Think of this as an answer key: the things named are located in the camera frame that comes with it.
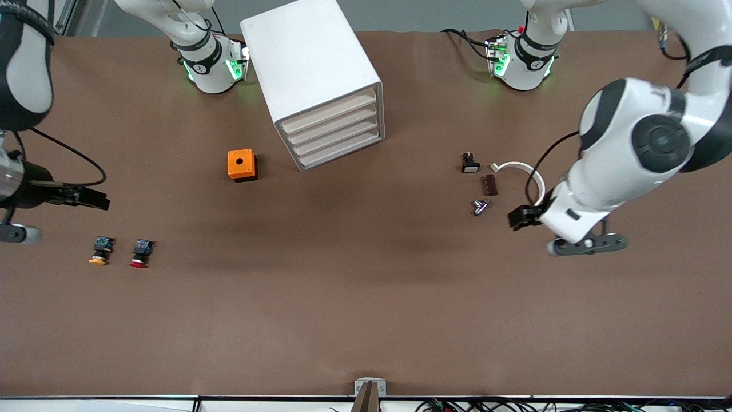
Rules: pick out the cream plastic drawer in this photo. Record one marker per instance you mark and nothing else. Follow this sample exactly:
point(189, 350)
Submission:
point(337, 136)
point(329, 113)
point(326, 152)
point(333, 125)

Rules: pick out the red mushroom button switch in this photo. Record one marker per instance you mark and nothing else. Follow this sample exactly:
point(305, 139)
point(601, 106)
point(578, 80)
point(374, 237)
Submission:
point(140, 252)

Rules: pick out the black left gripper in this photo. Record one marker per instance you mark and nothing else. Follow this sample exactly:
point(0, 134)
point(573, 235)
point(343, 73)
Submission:
point(529, 214)

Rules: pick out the black switch with white face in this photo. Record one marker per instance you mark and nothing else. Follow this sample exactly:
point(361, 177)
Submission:
point(469, 166)

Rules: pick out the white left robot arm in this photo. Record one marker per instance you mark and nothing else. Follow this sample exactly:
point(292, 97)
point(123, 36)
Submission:
point(623, 143)

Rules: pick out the yellow mushroom button switch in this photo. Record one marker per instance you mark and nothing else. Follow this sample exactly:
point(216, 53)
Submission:
point(102, 250)

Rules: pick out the white table edge rail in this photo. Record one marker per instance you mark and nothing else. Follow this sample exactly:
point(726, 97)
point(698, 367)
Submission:
point(114, 406)

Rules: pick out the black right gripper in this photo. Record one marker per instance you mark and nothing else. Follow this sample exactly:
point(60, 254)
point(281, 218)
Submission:
point(35, 184)

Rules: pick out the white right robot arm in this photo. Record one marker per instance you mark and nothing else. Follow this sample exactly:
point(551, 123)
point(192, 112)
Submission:
point(26, 74)

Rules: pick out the white curved plastic arc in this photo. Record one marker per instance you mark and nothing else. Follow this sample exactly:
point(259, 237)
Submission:
point(517, 164)

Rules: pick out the brown terminal block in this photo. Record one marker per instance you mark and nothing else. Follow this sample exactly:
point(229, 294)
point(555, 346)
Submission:
point(489, 186)

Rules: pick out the aluminium frame profile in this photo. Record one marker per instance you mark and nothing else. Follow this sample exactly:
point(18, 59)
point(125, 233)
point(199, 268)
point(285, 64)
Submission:
point(71, 14)

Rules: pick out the small silver purple connector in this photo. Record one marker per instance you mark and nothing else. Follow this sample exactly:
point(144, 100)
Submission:
point(480, 207)

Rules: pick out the white drawer cabinet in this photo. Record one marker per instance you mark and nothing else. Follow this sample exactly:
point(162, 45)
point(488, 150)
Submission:
point(309, 57)

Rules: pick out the grey metal bracket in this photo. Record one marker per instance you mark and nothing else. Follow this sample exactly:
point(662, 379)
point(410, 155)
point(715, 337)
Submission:
point(359, 384)

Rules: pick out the orange box with round hole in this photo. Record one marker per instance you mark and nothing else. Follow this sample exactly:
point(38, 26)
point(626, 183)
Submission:
point(247, 159)

